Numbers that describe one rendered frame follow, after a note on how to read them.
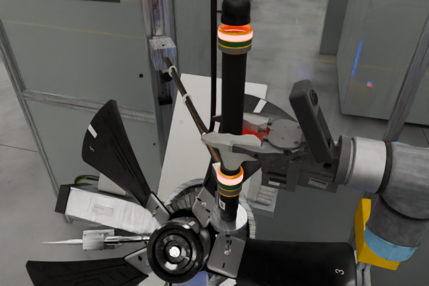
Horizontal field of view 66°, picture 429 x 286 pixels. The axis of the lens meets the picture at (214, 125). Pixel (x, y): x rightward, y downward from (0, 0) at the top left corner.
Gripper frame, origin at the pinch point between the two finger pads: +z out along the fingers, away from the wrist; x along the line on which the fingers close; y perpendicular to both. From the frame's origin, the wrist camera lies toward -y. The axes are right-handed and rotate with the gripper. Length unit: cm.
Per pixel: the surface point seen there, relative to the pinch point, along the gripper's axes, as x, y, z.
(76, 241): -1, 43, 37
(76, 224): 69, 151, 118
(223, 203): -2.1, 14.9, -2.4
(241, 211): 1.2, 19.6, -5.1
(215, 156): 5.3, 11.1, 1.4
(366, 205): 34, 43, -35
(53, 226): 63, 151, 131
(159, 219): 2.6, 30.3, 13.6
